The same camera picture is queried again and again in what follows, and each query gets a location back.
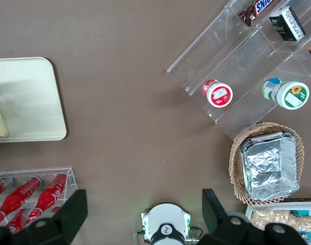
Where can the clear acrylic stepped shelf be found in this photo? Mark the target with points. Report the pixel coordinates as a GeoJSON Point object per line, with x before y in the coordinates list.
{"type": "Point", "coordinates": [249, 61]}

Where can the clear bag of peanuts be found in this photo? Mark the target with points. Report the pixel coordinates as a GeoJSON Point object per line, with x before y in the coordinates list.
{"type": "Point", "coordinates": [278, 217]}

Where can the cream plastic tray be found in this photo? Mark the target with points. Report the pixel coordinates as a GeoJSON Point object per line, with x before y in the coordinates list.
{"type": "Point", "coordinates": [30, 99]}

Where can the woven wicker basket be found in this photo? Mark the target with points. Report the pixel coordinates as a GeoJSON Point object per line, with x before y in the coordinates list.
{"type": "Point", "coordinates": [237, 163]}

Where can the red lid yogurt cup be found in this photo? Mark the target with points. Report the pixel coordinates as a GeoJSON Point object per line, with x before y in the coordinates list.
{"type": "Point", "coordinates": [218, 94]}

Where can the teal snack packet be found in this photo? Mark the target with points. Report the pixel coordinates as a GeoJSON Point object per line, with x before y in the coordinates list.
{"type": "Point", "coordinates": [300, 213]}

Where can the green lid yogurt cup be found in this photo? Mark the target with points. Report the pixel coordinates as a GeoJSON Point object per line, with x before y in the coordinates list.
{"type": "Point", "coordinates": [288, 94]}

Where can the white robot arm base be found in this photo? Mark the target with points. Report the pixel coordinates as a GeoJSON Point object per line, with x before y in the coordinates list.
{"type": "Point", "coordinates": [165, 217]}

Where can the aluminium foil container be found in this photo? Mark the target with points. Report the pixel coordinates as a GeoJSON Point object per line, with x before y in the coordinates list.
{"type": "Point", "coordinates": [269, 166]}

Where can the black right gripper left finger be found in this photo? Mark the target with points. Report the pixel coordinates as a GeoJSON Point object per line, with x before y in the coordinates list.
{"type": "Point", "coordinates": [68, 217]}

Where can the Snickers chocolate bar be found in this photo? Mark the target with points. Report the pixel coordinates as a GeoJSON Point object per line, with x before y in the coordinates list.
{"type": "Point", "coordinates": [257, 9]}

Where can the clear acrylic bottle box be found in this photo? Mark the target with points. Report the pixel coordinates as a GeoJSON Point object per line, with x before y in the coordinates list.
{"type": "Point", "coordinates": [68, 178]}

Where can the white snack bin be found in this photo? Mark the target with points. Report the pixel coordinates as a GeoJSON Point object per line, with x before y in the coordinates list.
{"type": "Point", "coordinates": [249, 209]}

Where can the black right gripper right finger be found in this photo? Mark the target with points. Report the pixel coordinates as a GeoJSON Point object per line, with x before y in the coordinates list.
{"type": "Point", "coordinates": [216, 222]}

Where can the black small carton box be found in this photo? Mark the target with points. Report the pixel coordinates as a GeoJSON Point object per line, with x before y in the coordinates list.
{"type": "Point", "coordinates": [286, 24]}

